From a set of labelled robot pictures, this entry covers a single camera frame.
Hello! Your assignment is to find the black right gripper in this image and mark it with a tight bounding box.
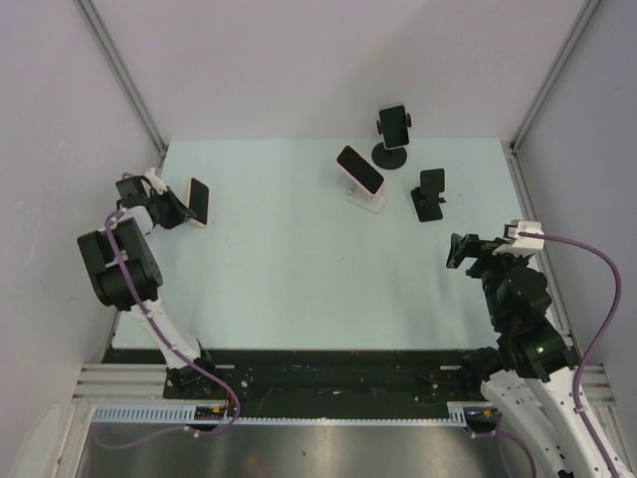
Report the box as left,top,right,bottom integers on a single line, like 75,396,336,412
445,232,528,327

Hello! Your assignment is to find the pink phone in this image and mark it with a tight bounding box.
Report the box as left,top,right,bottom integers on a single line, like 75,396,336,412
335,145,385,196
187,178,210,227

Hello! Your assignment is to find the black folding phone stand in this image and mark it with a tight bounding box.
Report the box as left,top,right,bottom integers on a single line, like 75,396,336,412
410,168,446,223

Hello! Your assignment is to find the white folding phone stand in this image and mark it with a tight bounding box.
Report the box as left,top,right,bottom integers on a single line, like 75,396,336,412
346,186,387,214

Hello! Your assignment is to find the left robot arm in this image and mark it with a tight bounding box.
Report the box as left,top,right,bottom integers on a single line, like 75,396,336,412
77,175,220,399

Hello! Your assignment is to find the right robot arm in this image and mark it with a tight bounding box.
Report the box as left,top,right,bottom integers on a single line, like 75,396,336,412
446,221,633,477

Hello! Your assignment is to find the black round-base clamp stand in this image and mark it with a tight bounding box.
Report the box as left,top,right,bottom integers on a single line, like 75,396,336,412
371,120,409,170

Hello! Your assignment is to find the phone in black clamp stand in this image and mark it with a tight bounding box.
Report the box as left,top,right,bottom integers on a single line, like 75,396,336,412
378,104,410,150

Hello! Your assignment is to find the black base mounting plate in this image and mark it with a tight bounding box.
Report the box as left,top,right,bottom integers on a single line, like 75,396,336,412
102,348,583,419

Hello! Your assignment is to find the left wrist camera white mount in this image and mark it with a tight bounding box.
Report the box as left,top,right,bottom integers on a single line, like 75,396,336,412
115,171,165,199

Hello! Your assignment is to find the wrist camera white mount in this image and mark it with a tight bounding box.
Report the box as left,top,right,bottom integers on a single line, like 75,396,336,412
494,220,544,258
115,171,165,199

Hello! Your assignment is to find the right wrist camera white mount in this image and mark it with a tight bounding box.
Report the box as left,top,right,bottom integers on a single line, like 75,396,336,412
494,220,544,258

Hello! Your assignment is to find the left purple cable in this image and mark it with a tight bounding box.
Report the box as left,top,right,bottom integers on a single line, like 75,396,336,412
92,211,242,452

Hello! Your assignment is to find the left aluminium corner post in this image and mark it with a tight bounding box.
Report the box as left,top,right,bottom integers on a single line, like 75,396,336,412
73,0,168,159

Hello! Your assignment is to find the aluminium corner post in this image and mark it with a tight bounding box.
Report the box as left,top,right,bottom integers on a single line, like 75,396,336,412
73,0,168,159
509,0,604,151

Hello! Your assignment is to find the white slotted cable duct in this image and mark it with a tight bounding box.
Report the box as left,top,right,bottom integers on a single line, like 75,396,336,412
92,403,496,427

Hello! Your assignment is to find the aluminium front rail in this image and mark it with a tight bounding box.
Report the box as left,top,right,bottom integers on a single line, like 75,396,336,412
73,363,615,406

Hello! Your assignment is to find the right aluminium corner post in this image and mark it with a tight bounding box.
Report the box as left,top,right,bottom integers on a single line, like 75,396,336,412
509,0,604,151

